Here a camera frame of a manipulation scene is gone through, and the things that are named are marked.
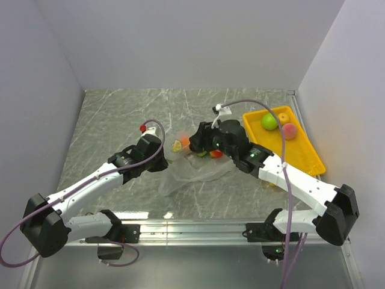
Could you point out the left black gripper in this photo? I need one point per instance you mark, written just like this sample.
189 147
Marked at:
162 164

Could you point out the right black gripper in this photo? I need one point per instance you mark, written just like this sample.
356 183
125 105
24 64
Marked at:
204 132

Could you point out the red fruit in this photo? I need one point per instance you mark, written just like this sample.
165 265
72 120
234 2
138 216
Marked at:
216 154

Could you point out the clear plastic bag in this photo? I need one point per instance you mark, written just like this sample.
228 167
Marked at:
185 167

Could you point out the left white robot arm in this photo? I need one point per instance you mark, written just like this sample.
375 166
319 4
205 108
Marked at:
55 219

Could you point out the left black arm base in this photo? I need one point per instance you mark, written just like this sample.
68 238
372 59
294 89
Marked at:
117 248

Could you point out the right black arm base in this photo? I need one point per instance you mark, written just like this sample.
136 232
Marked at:
272 240

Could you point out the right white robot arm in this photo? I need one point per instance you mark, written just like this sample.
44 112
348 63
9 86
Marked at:
333 210

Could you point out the orange fruit in bag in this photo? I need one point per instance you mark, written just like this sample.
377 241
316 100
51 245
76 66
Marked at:
184 141

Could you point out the small orange fruit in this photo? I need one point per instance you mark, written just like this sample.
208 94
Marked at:
283 118

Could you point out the green apple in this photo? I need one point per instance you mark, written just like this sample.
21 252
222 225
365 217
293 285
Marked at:
269 122

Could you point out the pink peach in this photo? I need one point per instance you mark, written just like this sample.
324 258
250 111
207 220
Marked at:
290 131

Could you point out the yellow plastic tray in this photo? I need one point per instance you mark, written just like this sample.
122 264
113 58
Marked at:
299 152

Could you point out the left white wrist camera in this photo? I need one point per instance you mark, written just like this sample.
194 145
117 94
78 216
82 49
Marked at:
146 130

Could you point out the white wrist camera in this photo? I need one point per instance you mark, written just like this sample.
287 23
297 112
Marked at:
222 113
146 130

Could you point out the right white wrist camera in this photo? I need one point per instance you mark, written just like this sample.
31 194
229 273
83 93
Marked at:
222 113

